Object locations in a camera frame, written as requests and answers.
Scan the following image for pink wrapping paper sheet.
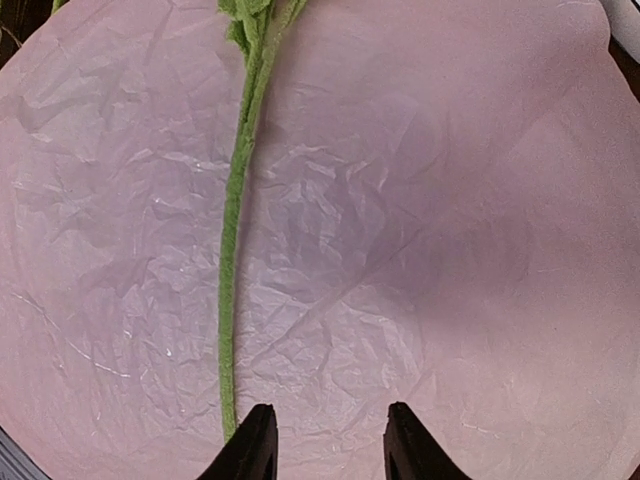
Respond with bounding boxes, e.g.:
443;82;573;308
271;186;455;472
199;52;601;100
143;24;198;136
1;1;639;479

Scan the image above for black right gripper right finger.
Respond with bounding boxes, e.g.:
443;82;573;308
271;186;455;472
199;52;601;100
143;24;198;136
383;402;463;480

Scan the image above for pink fake flower stem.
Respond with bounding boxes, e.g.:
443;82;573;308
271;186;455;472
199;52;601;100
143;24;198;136
217;0;306;441

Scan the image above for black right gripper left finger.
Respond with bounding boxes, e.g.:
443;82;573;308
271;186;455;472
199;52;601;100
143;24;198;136
198;404;278;480

